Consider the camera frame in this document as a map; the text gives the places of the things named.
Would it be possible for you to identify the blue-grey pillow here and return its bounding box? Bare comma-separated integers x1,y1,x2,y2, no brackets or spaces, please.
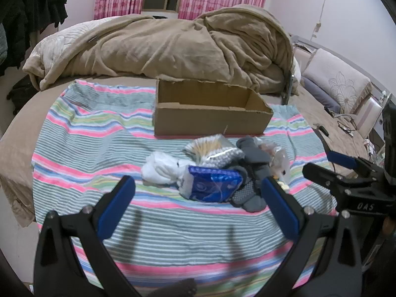
301,76,341,114

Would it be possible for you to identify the shiny metal bracket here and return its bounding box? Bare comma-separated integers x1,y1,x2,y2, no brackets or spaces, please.
281,70,295,106

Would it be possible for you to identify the clear plastic bag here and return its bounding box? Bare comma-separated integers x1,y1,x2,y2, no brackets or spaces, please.
258,140,293,190

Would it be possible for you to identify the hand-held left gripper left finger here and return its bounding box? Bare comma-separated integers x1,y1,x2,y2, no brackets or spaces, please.
33,175,137,297

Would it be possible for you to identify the white plastic case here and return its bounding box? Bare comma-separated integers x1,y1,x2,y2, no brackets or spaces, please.
356,94,385,139

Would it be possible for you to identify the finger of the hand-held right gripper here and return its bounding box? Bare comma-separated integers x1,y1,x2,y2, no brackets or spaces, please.
327,150,385,187
302,162,351,199

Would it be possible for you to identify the white wall cable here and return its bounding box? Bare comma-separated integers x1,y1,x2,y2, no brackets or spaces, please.
311,0,330,39

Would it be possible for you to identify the grey padded garment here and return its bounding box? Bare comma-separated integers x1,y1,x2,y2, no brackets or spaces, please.
0,22,8,59

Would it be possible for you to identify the cardboard box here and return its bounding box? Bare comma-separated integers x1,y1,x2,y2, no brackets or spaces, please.
154,79,273,137

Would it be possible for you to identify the cream flower embroidered pillow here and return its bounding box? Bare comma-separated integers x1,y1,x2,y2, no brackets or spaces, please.
301,48,373,115

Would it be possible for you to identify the blue tissue packet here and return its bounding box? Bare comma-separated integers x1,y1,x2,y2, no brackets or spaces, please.
180,165,243,204

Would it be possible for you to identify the cream quilted duvet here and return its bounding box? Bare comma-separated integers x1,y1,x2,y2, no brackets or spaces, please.
24,15,155,82

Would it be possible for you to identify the striped pastel cloth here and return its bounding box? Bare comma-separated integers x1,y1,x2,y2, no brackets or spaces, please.
31,80,338,297

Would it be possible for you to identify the grey knit glove with dots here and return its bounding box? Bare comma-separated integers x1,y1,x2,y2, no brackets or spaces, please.
229,163,270,214

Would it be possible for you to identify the cotton swab bag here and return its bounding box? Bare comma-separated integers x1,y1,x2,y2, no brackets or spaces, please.
184,134,236,162

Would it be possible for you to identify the black bag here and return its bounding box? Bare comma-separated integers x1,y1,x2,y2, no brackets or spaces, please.
6,74,41,116

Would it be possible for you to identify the grey white knit item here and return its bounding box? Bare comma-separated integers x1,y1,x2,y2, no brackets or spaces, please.
198,147,246,168

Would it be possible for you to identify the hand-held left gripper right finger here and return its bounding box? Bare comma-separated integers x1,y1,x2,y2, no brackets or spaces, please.
261,176,362,297

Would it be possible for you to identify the white cloth bundle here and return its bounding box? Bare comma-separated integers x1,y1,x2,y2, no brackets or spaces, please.
142,150,190,190

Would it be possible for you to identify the black fleece coat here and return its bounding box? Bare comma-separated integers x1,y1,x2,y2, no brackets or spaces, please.
0,0,48,75

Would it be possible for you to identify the beige fleece blanket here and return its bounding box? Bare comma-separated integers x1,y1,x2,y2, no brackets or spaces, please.
37,4,299,96

